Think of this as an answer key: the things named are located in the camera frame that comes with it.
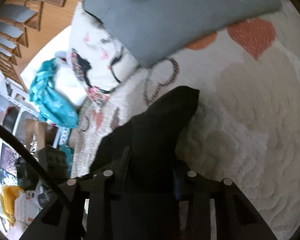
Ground black pants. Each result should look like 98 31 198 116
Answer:
89 86 199 239

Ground yellow bag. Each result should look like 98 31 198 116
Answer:
0 185 24 226

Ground teal box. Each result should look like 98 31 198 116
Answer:
58 145 74 178

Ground heart-patterned white quilt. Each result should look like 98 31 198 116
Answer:
70 0 300 239

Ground teal cloth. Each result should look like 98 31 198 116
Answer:
29 58 78 128

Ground white shelf unit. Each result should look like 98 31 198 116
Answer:
0 77 38 144

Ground white pillow with woman silhouette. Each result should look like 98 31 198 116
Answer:
67 2 139 107

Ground wooden staircase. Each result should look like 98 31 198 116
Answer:
0 0 66 91

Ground grey laptop sleeve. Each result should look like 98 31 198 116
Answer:
83 0 281 67

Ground black cable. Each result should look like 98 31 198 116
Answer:
0 119 88 240

